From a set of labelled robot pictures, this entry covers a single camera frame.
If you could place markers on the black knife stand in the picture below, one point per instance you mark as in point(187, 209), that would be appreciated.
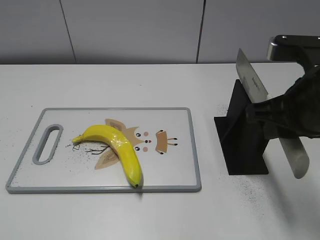
point(242, 143)

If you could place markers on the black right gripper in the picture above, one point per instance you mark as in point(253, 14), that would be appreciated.
point(295, 113)

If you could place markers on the grey rimmed white cutting board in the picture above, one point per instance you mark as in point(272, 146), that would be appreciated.
point(162, 138)

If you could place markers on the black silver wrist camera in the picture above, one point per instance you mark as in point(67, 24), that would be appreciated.
point(281, 48)

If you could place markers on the white handled kitchen knife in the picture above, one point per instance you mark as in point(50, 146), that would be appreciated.
point(293, 148)

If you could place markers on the yellow plastic banana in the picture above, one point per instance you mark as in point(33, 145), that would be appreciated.
point(122, 147)

